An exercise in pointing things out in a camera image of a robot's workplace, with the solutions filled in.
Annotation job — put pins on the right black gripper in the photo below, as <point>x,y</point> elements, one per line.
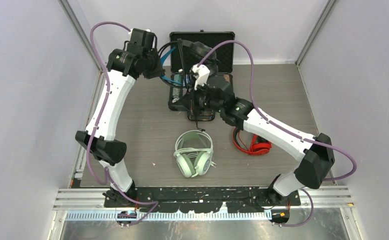
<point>193,94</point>

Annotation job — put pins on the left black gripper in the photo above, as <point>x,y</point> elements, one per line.
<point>158,70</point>

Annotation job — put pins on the blue black headphones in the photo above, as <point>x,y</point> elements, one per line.
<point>190,54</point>

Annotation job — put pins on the mint green headphones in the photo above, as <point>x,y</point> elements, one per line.
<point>194,161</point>

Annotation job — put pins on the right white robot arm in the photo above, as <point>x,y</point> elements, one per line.
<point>313,153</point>

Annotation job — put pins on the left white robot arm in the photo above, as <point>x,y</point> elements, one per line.
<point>99,136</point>

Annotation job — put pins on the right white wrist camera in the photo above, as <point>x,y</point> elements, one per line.
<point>201,74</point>

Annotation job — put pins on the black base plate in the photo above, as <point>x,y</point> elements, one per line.
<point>199,200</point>

